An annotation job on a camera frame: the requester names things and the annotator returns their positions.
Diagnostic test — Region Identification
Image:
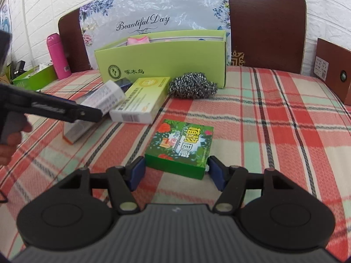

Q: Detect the brown wooden headboard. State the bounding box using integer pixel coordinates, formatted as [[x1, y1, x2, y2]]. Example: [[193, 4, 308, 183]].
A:
[[58, 0, 307, 74]]

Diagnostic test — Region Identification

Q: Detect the pink and white cloth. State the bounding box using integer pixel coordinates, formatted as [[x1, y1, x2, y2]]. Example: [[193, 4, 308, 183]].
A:
[[127, 36, 151, 46]]

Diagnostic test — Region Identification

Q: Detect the wall poster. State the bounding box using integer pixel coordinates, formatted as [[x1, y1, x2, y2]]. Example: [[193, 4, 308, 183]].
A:
[[0, 4, 13, 33]]

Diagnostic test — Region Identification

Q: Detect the person's left hand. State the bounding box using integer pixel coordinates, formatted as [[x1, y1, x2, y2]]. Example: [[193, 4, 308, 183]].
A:
[[0, 123, 32, 166]]

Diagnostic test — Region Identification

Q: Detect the green floral box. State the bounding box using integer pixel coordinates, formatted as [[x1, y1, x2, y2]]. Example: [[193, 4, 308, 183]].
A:
[[145, 119, 214, 180]]

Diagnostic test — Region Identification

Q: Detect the steel wool scourer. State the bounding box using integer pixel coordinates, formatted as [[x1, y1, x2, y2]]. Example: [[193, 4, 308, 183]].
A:
[[168, 72, 218, 99]]

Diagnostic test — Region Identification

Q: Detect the plaid bed sheet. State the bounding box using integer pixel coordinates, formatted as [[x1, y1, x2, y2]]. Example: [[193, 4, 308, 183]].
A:
[[0, 66, 351, 263]]

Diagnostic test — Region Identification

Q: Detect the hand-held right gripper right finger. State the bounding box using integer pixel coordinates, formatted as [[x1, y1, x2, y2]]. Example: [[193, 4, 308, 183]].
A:
[[208, 156, 299, 215]]

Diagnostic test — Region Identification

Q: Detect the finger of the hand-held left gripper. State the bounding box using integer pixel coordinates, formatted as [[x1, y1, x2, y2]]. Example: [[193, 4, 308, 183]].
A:
[[64, 103, 103, 123]]

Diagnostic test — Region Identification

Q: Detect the brown cardboard box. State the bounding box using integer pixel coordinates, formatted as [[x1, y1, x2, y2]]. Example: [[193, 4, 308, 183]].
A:
[[313, 38, 351, 105]]

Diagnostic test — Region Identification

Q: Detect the orange and white medicine box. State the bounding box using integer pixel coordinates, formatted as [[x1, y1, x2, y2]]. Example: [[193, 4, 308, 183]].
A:
[[63, 80, 126, 145]]

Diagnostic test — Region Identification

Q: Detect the black device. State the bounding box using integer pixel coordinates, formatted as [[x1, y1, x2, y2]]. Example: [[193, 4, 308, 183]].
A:
[[11, 61, 26, 77]]

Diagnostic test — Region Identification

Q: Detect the dark blue box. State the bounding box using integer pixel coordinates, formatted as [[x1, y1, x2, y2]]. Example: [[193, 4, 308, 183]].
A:
[[115, 78, 140, 94]]

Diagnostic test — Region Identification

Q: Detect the floral plastic bedding bag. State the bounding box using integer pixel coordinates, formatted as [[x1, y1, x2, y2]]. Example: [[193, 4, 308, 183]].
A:
[[79, 0, 231, 68]]

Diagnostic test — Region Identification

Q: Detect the lime green cardboard box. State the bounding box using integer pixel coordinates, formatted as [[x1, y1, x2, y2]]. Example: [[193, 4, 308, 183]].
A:
[[94, 30, 227, 89]]

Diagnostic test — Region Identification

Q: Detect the yellow-green medicine box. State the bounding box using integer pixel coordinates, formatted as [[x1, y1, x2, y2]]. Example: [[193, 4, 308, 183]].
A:
[[109, 77, 171, 124]]

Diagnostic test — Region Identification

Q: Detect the dark green cardboard box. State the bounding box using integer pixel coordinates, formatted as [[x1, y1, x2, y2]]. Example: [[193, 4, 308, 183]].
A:
[[12, 64, 58, 91]]

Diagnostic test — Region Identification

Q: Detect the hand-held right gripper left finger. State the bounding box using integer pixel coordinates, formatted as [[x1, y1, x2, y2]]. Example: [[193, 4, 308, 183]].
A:
[[53, 156, 146, 215]]

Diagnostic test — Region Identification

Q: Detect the pink thermos bottle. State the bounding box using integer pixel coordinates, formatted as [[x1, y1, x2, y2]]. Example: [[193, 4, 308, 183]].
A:
[[46, 33, 72, 79]]

